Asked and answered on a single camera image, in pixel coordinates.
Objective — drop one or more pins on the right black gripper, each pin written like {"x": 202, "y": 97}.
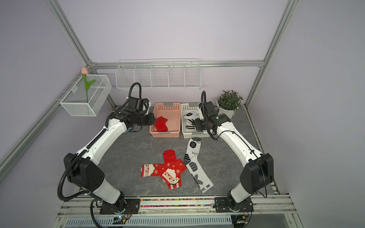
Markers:
{"x": 197, "y": 124}

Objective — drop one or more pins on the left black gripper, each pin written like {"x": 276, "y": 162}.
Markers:
{"x": 151, "y": 121}

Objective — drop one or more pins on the white sock hexagon patch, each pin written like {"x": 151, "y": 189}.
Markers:
{"x": 192, "y": 115}

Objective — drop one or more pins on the white black striped sock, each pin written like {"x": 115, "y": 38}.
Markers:
{"x": 190, "y": 126}

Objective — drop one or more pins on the red fuzzy sock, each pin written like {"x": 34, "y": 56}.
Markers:
{"x": 160, "y": 124}

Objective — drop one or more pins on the red santa sock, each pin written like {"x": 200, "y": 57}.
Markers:
{"x": 153, "y": 169}
{"x": 172, "y": 175}

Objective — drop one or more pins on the white sock grey bird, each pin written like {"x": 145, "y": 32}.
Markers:
{"x": 199, "y": 176}

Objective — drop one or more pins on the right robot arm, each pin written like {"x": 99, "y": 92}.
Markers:
{"x": 258, "y": 168}

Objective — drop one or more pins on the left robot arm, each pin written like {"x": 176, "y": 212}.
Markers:
{"x": 82, "y": 174}

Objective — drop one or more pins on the white plastic basket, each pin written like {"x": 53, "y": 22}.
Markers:
{"x": 186, "y": 108}

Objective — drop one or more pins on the pink plastic basket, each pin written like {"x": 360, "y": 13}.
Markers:
{"x": 168, "y": 120}

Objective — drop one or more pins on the potted green plant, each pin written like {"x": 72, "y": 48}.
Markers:
{"x": 229, "y": 102}

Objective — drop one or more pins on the red penguin sock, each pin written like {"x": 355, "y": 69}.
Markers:
{"x": 169, "y": 156}

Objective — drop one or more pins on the artificial pink tulip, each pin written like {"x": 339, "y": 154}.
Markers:
{"x": 87, "y": 84}

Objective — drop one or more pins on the white wire wall shelf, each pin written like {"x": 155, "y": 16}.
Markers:
{"x": 159, "y": 73}

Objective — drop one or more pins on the white mesh wall box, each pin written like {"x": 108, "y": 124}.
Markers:
{"x": 74, "y": 102}

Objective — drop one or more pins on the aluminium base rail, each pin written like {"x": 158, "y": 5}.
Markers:
{"x": 208, "y": 205}

